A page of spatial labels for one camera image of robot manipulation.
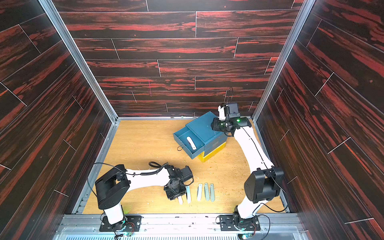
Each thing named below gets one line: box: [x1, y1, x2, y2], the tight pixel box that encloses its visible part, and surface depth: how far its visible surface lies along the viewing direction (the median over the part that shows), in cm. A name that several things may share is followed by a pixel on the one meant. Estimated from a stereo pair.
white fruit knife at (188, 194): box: [186, 185, 191, 204], surface depth 84 cm
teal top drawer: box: [173, 125, 205, 160], surface depth 86 cm
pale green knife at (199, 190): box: [196, 183, 203, 202], surface depth 85 cm
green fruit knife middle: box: [204, 182, 210, 201], surface depth 86 cm
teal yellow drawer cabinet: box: [173, 111, 228, 163], surface depth 87 cm
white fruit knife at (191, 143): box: [186, 136, 197, 150], surface depth 88 cm
